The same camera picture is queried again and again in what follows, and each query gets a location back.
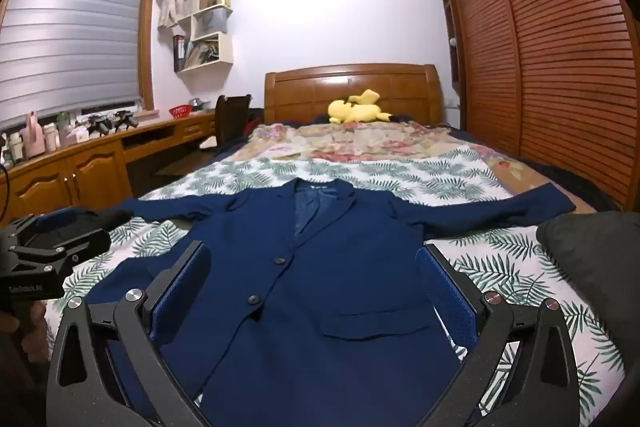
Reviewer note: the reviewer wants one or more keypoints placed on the green capped bottle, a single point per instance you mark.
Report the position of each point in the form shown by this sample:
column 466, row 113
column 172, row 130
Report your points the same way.
column 63, row 121

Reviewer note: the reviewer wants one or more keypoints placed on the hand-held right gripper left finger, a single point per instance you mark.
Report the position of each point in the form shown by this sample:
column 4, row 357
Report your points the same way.
column 180, row 297

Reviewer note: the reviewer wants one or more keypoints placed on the stack of papers and books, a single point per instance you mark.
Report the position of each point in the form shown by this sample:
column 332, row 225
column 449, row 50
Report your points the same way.
column 202, row 54

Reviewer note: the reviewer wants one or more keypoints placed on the wooden desk with cabinets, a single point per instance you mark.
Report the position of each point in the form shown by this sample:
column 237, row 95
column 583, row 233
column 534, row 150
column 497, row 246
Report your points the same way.
column 95, row 162

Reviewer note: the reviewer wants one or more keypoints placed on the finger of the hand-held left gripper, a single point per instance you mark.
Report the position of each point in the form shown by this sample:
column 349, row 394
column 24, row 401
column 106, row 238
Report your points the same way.
column 80, row 246
column 55, row 222

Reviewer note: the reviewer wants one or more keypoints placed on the white bottle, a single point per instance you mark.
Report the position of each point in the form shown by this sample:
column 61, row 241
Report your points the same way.
column 50, row 138
column 16, row 148

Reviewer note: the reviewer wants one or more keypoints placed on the yellow plush toy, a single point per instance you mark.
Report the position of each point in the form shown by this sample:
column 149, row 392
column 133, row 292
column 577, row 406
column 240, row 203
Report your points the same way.
column 355, row 109

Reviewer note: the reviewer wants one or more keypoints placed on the leaf print bed sheet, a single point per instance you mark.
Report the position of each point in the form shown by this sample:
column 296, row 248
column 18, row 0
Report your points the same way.
column 525, row 277

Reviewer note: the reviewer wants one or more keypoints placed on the pink tissue box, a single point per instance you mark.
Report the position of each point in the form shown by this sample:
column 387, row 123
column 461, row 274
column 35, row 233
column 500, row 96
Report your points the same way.
column 76, row 137

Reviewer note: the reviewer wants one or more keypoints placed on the pink bottle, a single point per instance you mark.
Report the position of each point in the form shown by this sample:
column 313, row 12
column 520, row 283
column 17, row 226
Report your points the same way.
column 33, row 137

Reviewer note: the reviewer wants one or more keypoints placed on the floral quilt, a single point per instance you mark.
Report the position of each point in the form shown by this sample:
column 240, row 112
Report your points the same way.
column 375, row 142

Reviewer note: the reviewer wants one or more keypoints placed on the dark grey folded garment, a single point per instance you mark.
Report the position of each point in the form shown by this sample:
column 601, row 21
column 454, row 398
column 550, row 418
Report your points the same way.
column 595, row 252

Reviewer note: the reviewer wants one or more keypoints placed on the grey paper bag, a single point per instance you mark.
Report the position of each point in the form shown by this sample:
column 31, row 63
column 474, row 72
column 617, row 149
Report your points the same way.
column 210, row 23

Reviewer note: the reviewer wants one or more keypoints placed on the person's left hand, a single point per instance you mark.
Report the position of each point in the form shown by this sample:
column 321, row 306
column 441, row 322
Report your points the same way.
column 35, row 327

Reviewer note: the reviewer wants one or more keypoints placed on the red basket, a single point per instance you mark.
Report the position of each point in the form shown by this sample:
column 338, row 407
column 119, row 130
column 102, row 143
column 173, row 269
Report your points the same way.
column 180, row 112

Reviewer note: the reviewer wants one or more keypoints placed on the navy blue suit jacket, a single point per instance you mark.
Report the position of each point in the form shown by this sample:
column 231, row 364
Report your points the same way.
column 325, row 282

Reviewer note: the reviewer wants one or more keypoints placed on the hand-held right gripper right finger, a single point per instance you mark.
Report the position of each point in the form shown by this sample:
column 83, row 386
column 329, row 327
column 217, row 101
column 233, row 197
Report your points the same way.
column 445, row 297

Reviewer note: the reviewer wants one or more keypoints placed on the wooden window frame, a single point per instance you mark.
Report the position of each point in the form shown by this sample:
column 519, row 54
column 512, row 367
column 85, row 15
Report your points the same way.
column 146, row 37

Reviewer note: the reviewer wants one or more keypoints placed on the dark brown chair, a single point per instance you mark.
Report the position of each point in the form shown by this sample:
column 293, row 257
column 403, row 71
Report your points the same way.
column 231, row 119

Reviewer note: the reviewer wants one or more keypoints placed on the black tripod device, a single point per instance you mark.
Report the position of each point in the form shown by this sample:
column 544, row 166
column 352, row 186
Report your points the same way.
column 100, row 126
column 125, row 121

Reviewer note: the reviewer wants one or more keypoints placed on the white wall shelf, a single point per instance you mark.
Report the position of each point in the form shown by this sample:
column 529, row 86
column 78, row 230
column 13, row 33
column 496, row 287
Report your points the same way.
column 225, row 52

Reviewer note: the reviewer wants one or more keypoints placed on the black binder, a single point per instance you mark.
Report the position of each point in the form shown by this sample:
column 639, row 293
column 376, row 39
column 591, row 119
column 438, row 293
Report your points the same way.
column 178, row 53

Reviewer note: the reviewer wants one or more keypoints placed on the wooden louvred wardrobe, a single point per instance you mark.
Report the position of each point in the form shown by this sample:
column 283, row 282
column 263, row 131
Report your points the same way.
column 550, row 57

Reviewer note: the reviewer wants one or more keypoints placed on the dark red garment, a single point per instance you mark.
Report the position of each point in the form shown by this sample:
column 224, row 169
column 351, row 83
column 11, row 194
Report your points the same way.
column 254, row 119

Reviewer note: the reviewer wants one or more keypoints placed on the grey container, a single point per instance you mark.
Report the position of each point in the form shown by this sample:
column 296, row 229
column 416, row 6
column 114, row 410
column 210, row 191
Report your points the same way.
column 196, row 104

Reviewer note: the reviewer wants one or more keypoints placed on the wooden bed headboard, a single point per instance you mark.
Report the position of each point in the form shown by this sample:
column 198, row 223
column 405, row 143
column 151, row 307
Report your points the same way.
column 350, row 82

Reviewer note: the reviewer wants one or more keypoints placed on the grey window blind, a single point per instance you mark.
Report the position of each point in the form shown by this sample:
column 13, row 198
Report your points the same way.
column 65, row 32

